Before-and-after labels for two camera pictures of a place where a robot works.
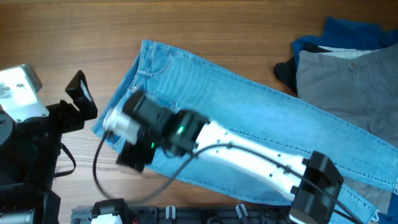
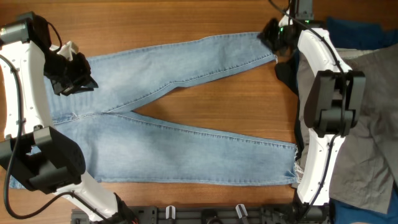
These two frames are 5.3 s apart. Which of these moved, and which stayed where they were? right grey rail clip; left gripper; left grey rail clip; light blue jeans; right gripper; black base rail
Moved: light blue jeans; left gripper; right gripper
Stayed: left grey rail clip; black base rail; right grey rail clip
